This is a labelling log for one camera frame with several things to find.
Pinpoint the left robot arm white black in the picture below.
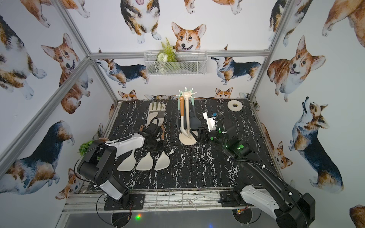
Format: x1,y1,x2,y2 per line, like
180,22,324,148
77,117,163,207

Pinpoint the grey spatula mint handle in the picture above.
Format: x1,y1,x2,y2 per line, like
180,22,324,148
190,97,202,130

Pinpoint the green potted plant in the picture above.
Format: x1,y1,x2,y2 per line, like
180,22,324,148
79,138,109,156

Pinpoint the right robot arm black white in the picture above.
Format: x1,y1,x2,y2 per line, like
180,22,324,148
197,112,316,228

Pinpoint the cream slotted turner wooden handle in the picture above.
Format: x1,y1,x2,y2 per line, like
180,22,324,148
179,96,191,139

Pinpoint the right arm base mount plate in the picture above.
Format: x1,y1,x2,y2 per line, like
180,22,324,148
218,191,247,207

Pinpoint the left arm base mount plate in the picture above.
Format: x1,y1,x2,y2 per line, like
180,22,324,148
104,194,145,211

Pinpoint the fern and white flower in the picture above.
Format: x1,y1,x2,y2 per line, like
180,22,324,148
157,38,178,74

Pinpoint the cream spatula wooden handle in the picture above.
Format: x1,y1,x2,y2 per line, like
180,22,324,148
136,152,154,171

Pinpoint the white tape roll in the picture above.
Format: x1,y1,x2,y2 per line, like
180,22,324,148
227,100,243,112

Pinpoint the cream utensil rack stand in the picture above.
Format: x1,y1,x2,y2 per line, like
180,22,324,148
177,88,197,146

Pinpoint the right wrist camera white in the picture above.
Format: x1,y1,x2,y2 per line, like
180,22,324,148
203,112,218,132

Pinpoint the cream spoon wooden handle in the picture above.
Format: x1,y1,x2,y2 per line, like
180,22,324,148
116,125,144,172

